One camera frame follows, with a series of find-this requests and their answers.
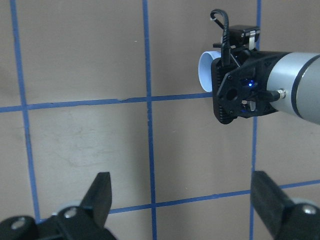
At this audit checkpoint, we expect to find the light blue plastic cup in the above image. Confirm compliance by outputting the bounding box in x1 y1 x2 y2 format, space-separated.
197 51 221 93

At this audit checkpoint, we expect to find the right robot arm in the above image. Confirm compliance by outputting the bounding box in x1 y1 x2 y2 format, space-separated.
211 48 320 125

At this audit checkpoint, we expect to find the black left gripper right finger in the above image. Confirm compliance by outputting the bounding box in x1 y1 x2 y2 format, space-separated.
250 171 320 240

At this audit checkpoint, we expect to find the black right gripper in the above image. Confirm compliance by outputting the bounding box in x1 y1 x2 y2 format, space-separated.
211 47 287 125

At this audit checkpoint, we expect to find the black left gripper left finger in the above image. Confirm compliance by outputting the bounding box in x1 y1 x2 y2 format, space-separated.
50 172 111 240

